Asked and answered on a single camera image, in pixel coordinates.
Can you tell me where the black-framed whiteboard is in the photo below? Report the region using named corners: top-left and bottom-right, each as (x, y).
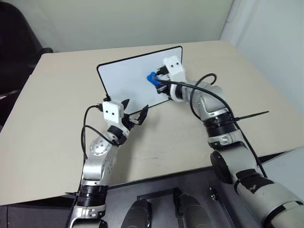
top-left (96, 46), bottom-right (183, 114)

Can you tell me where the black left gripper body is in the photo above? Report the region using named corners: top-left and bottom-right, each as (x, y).
top-left (121, 114), bottom-right (140, 131)

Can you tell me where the blue whiteboard eraser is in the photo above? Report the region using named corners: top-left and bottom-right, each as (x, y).
top-left (146, 72), bottom-right (163, 87)

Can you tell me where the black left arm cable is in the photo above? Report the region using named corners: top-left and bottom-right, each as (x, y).
top-left (80, 103), bottom-right (119, 162)

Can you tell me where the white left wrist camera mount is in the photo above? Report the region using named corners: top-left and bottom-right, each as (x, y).
top-left (102, 100), bottom-right (124, 130)

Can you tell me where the black chair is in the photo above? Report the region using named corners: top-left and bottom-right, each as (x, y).
top-left (0, 0), bottom-right (54, 128)

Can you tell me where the dark rounded shape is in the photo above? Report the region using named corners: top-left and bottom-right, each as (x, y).
top-left (122, 199), bottom-right (153, 228)
top-left (174, 189), bottom-right (212, 228)

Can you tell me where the black zip tie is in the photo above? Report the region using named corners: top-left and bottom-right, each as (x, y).
top-left (230, 110), bottom-right (270, 122)

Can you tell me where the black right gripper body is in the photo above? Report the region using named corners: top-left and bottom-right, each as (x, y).
top-left (157, 66), bottom-right (172, 98)

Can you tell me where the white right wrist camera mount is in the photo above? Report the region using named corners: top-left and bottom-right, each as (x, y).
top-left (162, 55), bottom-right (186, 103)

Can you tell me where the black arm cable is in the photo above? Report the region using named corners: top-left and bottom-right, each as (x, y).
top-left (154, 73), bottom-right (268, 179)
top-left (80, 103), bottom-right (119, 162)

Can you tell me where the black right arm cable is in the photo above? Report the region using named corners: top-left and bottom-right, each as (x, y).
top-left (154, 73), bottom-right (268, 179)

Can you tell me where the small black clip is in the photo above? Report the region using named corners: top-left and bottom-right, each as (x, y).
top-left (209, 186), bottom-right (219, 201)

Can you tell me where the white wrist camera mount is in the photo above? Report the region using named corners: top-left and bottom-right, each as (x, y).
top-left (162, 55), bottom-right (186, 103)
top-left (102, 100), bottom-right (124, 130)

